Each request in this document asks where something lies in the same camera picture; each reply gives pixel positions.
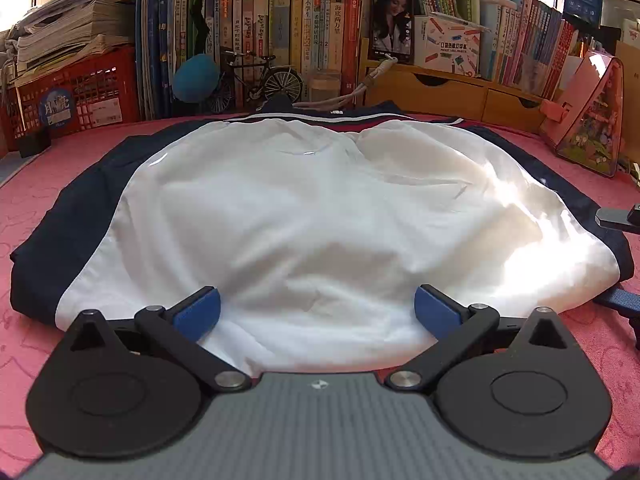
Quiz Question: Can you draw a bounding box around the wooden drawer organizer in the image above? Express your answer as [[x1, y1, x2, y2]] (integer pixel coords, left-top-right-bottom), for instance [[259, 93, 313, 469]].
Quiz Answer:
[[362, 64, 544, 133]]

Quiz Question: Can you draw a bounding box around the navy and white zip jacket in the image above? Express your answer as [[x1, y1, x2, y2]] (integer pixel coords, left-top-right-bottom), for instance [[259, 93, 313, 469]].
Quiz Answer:
[[10, 110, 634, 375]]

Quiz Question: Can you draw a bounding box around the stack of paper booklets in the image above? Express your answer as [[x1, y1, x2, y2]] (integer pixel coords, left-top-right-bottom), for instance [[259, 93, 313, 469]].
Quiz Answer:
[[1, 0, 136, 84]]

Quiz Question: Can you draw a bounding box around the pink toy house box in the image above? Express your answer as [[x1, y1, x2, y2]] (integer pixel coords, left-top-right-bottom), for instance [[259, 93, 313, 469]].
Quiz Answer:
[[539, 51, 624, 178]]

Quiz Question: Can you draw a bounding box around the row of thin right books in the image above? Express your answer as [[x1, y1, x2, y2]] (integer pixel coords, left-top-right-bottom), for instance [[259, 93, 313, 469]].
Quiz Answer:
[[369, 0, 582, 100]]

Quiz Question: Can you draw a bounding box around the blue notebook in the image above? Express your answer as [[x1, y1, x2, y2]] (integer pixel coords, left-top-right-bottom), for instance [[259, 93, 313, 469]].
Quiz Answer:
[[0, 152, 37, 186]]

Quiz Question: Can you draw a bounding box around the black miniature bicycle model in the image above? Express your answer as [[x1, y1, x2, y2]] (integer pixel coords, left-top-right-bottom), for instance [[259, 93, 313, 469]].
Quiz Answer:
[[205, 50, 304, 114]]

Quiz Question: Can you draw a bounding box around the blue plush toy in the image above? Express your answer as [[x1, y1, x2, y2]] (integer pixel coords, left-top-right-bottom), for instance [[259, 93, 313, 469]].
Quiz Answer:
[[171, 0, 352, 105]]

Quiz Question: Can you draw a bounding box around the white braided lanyard cable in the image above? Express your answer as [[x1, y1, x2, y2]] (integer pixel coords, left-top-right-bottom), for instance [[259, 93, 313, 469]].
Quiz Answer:
[[292, 56, 399, 111]]

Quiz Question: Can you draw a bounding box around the red plastic crate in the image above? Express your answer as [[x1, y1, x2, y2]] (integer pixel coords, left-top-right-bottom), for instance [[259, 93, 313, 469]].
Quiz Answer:
[[1, 46, 140, 152]]

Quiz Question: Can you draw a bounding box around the row of upright books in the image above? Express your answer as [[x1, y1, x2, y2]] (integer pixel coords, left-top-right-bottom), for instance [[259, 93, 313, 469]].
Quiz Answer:
[[134, 0, 364, 119]]

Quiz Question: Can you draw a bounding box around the small black box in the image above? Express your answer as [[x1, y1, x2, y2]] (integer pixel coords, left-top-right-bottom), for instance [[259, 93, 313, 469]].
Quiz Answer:
[[16, 129, 51, 158]]

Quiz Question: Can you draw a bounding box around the white pocket printer box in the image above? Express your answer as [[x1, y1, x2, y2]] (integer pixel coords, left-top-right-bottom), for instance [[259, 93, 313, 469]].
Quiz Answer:
[[413, 13, 482, 77]]

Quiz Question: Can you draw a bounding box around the clear small jar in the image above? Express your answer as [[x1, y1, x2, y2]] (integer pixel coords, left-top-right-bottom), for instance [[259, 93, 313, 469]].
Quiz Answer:
[[307, 72, 342, 102]]

